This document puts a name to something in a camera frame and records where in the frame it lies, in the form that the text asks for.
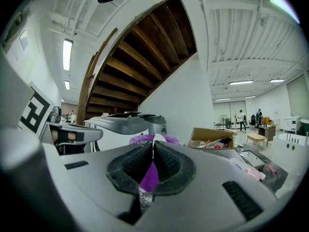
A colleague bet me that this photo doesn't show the pink plastic item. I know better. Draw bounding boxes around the pink plastic item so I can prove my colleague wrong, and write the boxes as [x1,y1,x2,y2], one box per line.
[262,163,278,178]

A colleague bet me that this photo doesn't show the white bathtub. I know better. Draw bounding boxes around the white bathtub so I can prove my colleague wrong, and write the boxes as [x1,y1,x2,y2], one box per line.
[271,131,309,156]

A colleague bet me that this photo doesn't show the dark grey machine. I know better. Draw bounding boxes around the dark grey machine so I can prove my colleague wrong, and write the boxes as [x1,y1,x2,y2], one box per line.
[139,114,168,135]

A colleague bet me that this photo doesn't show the person's left hand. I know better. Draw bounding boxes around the person's left hand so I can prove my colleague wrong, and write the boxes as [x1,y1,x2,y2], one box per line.
[51,130,76,141]

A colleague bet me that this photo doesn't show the black flat sheets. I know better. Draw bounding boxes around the black flat sheets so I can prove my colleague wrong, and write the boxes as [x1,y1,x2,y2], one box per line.
[100,111,145,118]

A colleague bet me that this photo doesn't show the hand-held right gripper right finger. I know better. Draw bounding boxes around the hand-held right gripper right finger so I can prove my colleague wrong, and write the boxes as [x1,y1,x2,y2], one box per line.
[139,140,278,232]

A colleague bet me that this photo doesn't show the brown wooden cabinet desk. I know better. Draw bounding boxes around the brown wooden cabinet desk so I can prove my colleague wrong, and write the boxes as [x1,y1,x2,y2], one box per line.
[257,123,278,143]

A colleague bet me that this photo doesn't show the open cardboard box with clutter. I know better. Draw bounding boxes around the open cardboard box with clutter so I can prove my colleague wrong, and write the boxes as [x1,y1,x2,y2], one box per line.
[188,127,235,148]

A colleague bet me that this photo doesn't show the standing fan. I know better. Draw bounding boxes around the standing fan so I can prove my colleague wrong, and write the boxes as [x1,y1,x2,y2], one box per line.
[218,114,228,131]

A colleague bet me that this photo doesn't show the pink and green plastic bag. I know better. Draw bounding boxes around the pink and green plastic bag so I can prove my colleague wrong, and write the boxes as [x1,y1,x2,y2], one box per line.
[230,158,267,181]

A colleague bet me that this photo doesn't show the curved wooden staircase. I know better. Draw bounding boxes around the curved wooden staircase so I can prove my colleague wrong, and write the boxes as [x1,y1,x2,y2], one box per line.
[77,0,197,125]

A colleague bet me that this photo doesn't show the low wooden stool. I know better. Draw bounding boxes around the low wooden stool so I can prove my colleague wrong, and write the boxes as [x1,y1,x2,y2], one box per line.
[246,133,268,146]

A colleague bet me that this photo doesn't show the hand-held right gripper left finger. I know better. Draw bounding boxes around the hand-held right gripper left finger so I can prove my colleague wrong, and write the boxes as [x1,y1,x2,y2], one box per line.
[59,140,155,232]

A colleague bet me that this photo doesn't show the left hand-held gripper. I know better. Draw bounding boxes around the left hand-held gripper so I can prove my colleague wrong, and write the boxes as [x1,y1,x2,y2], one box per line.
[18,81,104,156]

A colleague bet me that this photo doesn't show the purple plastic bucket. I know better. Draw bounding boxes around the purple plastic bucket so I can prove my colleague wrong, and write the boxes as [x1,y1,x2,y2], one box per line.
[129,133,179,193]

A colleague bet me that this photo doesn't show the white appliance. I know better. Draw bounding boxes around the white appliance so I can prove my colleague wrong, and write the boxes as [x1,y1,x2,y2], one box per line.
[283,116,302,133]

